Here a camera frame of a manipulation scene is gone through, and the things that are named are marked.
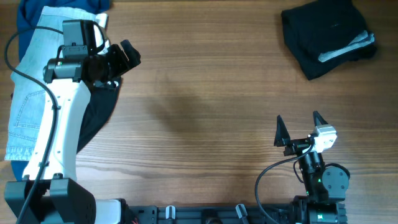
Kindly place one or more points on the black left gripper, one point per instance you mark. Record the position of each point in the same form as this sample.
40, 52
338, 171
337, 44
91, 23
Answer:
116, 52

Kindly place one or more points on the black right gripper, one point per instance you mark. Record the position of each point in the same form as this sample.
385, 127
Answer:
283, 139

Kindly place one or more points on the black shorts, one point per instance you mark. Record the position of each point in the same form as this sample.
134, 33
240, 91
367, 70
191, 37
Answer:
324, 34

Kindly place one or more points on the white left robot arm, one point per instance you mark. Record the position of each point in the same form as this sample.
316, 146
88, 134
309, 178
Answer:
49, 191

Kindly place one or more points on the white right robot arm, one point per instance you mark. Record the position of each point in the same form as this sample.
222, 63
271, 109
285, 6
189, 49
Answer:
325, 184

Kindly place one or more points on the black garment with white logo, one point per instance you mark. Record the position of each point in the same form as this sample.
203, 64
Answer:
103, 100

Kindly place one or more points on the dark blue garment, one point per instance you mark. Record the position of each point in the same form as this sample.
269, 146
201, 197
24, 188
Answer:
27, 12

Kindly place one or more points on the light blue denim jeans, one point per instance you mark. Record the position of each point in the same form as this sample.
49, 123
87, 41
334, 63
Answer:
28, 99

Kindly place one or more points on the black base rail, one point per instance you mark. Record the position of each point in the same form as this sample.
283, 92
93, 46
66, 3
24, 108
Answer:
280, 213

